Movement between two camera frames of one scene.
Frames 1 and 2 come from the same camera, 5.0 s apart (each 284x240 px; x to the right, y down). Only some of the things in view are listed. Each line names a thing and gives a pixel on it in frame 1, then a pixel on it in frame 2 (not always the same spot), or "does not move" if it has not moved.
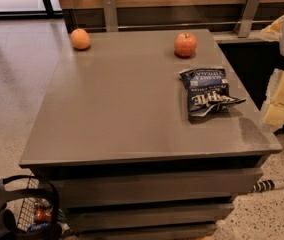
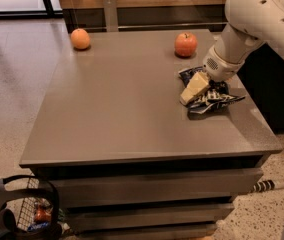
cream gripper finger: (278, 114) -> (215, 67)
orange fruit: (80, 38) does not move
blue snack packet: (33, 228) does not move
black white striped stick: (270, 185) does not move
